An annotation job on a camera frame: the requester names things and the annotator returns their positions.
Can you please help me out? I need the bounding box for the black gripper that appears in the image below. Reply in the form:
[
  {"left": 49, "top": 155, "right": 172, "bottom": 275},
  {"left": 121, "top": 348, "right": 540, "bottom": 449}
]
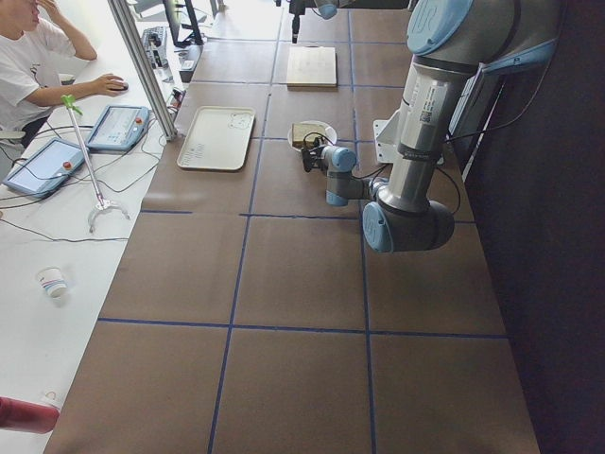
[
  {"left": 301, "top": 147, "right": 325, "bottom": 172},
  {"left": 288, "top": 0, "right": 304, "bottom": 44}
]

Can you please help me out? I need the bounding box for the cream bear tray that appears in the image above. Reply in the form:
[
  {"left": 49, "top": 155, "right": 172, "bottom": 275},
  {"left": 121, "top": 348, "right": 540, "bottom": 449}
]
[{"left": 177, "top": 106, "right": 256, "bottom": 171}]

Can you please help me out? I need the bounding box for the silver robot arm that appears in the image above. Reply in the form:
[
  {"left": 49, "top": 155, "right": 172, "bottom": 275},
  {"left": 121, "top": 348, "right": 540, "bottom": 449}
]
[
  {"left": 302, "top": 1, "right": 562, "bottom": 253},
  {"left": 288, "top": 0, "right": 352, "bottom": 44}
]

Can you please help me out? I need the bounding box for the blue teach pendant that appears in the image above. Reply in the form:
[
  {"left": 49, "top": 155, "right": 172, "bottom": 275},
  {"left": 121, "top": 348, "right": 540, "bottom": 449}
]
[
  {"left": 3, "top": 138, "right": 84, "bottom": 198},
  {"left": 85, "top": 105, "right": 150, "bottom": 154}
]

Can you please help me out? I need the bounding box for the white round plate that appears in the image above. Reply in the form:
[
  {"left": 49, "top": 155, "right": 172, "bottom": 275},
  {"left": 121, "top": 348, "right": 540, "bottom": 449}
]
[{"left": 287, "top": 120, "right": 337, "bottom": 151}]

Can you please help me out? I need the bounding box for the near blue teach pendant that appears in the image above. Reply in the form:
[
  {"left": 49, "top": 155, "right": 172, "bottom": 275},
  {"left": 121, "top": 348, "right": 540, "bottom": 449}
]
[{"left": 3, "top": 138, "right": 84, "bottom": 198}]

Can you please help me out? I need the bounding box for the black monitor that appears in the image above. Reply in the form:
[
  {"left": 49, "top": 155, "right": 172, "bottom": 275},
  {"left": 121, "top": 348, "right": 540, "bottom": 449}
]
[{"left": 163, "top": 0, "right": 203, "bottom": 48}]

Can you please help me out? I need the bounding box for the red bottle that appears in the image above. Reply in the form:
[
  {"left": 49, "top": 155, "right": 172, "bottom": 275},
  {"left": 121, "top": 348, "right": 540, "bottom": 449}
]
[{"left": 1, "top": 397, "right": 60, "bottom": 434}]

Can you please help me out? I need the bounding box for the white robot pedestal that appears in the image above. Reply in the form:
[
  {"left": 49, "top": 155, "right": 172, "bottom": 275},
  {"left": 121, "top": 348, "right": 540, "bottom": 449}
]
[{"left": 373, "top": 118, "right": 398, "bottom": 165}]

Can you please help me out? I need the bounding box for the person in white shirt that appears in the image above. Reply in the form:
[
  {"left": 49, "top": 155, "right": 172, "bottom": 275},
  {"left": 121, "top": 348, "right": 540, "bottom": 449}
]
[{"left": 1, "top": 0, "right": 124, "bottom": 149}]

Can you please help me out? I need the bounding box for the aluminium frame post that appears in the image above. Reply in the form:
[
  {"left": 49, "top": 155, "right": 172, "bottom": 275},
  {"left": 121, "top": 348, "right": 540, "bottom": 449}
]
[{"left": 108, "top": 0, "right": 178, "bottom": 142}]

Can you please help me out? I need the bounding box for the wooden cutting board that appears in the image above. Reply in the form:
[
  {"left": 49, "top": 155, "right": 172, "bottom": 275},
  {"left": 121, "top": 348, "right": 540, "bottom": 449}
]
[{"left": 285, "top": 46, "right": 337, "bottom": 88}]

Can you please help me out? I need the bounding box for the paper cup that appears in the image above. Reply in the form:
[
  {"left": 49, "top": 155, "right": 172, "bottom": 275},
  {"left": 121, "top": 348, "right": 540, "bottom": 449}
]
[{"left": 36, "top": 267, "right": 67, "bottom": 298}]

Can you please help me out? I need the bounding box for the far blue teach pendant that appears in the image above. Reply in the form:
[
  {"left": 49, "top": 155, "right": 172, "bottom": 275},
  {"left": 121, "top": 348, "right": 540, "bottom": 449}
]
[{"left": 85, "top": 105, "right": 150, "bottom": 154}]

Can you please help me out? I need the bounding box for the black computer mouse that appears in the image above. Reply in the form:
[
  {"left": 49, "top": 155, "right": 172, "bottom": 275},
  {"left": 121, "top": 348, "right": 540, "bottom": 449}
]
[{"left": 110, "top": 81, "right": 129, "bottom": 92}]

